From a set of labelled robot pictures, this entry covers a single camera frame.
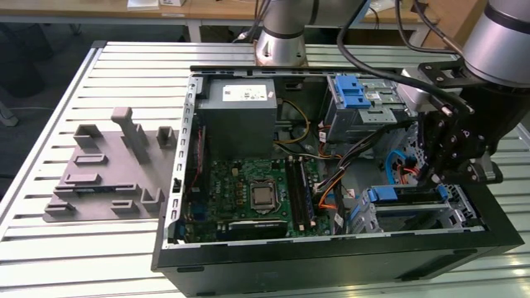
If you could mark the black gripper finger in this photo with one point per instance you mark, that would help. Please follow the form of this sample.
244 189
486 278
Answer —
449 149

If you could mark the hard disk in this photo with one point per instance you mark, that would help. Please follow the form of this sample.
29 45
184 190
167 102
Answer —
383 194

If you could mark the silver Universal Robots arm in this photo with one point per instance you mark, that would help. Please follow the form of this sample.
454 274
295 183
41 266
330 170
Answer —
501 40

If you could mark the silver disk bay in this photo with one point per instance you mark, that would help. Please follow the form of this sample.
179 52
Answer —
414 208

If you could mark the silver optical drive cage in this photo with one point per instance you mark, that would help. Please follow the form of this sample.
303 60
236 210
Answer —
373 116

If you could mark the blue drive latch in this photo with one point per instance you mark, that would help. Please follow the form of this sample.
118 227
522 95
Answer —
351 93

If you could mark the black RAM stick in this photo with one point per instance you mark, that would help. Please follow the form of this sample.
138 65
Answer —
307 192
295 192

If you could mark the silver CPU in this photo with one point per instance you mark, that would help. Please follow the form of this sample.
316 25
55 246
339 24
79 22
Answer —
263 196

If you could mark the grey power supply unit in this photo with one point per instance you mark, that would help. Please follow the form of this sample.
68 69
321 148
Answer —
235 130

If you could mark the black graphics card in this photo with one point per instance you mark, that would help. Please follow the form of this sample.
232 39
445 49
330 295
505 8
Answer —
256 228

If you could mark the green motherboard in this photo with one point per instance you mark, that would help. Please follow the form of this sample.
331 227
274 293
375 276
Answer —
231 186

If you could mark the black PC case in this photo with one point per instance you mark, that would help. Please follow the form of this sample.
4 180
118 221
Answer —
290 267

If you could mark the grey parts rack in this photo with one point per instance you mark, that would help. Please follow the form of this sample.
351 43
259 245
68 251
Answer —
124 174

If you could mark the small white box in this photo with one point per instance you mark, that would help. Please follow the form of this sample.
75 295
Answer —
171 2

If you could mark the wooden desk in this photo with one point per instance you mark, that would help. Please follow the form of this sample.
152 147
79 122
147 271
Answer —
124 14

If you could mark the black table corner cap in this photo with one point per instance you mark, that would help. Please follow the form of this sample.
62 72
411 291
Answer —
98 44

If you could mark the grey stand foot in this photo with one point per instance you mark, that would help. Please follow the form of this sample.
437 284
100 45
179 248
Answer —
8 116

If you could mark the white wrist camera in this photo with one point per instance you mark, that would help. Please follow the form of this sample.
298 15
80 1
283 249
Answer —
414 97

